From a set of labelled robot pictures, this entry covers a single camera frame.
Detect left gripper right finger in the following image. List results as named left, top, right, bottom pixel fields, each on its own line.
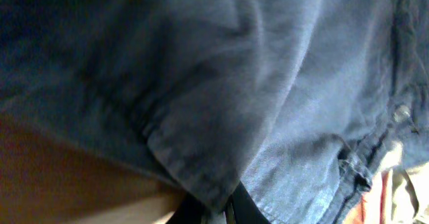
left=227, top=182, right=269, bottom=224

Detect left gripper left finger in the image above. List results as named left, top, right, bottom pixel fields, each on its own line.
left=166, top=194, right=205, bottom=224

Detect dark blue denim shorts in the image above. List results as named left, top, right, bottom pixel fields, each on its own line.
left=1, top=0, right=428, bottom=223

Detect red garment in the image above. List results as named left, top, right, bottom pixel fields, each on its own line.
left=343, top=171, right=392, bottom=224

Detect beige khaki garment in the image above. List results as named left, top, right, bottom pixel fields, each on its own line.
left=379, top=140, right=428, bottom=224

